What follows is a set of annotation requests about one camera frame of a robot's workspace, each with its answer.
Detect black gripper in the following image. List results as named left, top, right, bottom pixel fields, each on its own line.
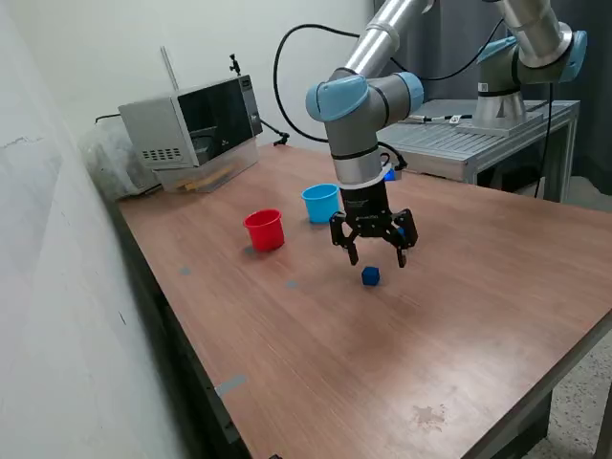
left=328, top=177, right=420, bottom=269

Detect silver blue-jointed robot arm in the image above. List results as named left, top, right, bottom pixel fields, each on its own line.
left=305, top=0, right=588, bottom=187

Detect blue plastic cup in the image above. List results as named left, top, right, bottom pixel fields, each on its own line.
left=300, top=183, right=341, bottom=225

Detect red plastic cup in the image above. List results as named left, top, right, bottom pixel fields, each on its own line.
left=242, top=208, right=286, bottom=253

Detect aluminium robot stand table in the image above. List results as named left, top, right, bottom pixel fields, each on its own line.
left=376, top=98, right=582, bottom=205

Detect dark grey curtain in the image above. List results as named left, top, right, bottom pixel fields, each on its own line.
left=372, top=0, right=612, bottom=197

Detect yellow wooden strips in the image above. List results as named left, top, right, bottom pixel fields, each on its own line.
left=174, top=164, right=236, bottom=193

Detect long grey tape strip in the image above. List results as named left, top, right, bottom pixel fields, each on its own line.
left=213, top=372, right=248, bottom=398

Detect silver microwave oven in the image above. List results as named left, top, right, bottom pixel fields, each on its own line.
left=118, top=74, right=265, bottom=169

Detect thin metal rod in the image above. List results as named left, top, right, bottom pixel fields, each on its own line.
left=160, top=46, right=181, bottom=92

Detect clear plastic bag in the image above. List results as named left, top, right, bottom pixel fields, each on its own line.
left=80, top=117, right=166, bottom=202

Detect blue-lit wrist camera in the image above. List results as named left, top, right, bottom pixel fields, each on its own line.
left=380, top=152, right=407, bottom=184

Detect silver connector with cable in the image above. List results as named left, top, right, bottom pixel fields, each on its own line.
left=409, top=111, right=475, bottom=126

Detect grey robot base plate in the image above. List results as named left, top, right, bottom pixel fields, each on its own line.
left=455, top=110, right=545, bottom=136

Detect black looping camera cable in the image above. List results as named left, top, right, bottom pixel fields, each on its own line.
left=272, top=16, right=507, bottom=143

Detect black hanging robot cable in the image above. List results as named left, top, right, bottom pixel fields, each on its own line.
left=534, top=83, right=558, bottom=200

